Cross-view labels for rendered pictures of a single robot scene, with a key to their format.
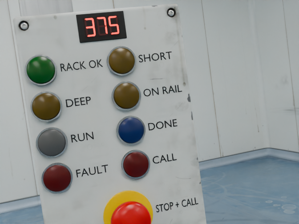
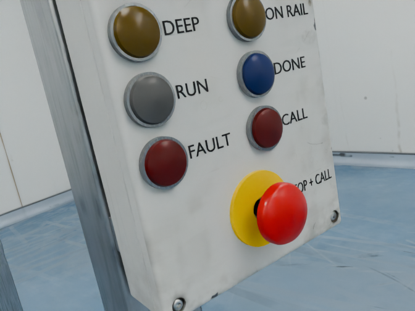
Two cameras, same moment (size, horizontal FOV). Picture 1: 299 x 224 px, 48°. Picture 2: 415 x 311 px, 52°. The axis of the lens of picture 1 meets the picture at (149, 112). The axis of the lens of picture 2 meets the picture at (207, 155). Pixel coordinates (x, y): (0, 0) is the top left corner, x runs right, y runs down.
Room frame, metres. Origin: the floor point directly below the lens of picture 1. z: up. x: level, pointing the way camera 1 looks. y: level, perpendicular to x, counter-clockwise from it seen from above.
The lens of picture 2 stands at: (0.11, 0.17, 1.05)
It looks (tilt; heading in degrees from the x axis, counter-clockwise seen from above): 13 degrees down; 336
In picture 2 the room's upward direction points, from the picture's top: 11 degrees counter-clockwise
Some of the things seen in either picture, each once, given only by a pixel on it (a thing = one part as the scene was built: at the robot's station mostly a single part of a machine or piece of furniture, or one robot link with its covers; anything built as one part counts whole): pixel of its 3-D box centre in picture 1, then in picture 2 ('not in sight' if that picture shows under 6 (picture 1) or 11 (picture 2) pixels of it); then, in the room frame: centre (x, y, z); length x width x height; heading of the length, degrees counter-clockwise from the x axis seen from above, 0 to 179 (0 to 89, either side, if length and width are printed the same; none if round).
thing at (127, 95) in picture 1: (126, 95); (249, 16); (0.35, 0.02, 1.07); 0.03 x 0.01 x 0.03; 101
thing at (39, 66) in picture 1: (40, 70); not in sight; (0.33, 0.10, 1.10); 0.03 x 0.01 x 0.03; 101
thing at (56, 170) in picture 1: (57, 178); (165, 163); (0.33, 0.10, 0.99); 0.03 x 0.01 x 0.03; 101
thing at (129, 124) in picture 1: (131, 130); (258, 73); (0.35, 0.02, 1.03); 0.03 x 0.01 x 0.03; 101
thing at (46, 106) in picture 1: (46, 106); (137, 32); (0.33, 0.10, 1.07); 0.03 x 0.01 x 0.03; 101
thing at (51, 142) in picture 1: (51, 142); (152, 99); (0.33, 0.10, 1.03); 0.03 x 0.01 x 0.03; 101
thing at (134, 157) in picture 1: (135, 164); (267, 128); (0.35, 0.02, 0.99); 0.03 x 0.01 x 0.03; 101
